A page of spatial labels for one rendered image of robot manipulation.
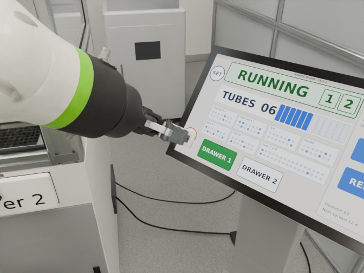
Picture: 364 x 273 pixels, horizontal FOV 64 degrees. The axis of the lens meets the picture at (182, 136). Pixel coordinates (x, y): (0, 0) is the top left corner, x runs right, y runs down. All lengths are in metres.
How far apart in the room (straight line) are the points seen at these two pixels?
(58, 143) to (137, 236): 1.13
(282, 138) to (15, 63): 0.53
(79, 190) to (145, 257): 0.93
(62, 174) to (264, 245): 0.59
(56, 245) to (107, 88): 0.77
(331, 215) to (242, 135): 0.24
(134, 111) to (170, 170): 1.84
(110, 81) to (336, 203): 0.47
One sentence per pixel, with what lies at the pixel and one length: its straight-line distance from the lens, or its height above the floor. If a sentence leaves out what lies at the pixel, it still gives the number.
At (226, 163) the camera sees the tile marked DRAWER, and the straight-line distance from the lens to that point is 0.68.
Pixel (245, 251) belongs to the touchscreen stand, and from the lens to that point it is 0.98.
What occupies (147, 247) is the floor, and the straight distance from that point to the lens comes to 1.76.
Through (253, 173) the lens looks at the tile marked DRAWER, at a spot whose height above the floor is 1.00.
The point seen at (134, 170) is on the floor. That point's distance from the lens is 2.23.
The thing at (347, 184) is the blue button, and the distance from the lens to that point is 0.63.
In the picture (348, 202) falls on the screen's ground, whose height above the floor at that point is 1.02.
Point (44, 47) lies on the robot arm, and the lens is 0.28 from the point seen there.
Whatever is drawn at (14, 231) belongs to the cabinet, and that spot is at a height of 0.73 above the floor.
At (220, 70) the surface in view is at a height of 1.15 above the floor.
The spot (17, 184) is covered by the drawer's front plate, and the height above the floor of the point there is 0.91.
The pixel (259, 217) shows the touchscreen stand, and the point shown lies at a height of 0.80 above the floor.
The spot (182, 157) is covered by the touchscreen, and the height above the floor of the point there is 0.97.
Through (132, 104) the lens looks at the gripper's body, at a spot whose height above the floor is 1.25.
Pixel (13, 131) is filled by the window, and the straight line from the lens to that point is 0.80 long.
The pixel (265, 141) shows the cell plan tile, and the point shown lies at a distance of 0.66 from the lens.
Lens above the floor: 1.42
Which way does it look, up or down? 33 degrees down
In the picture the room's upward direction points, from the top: straight up
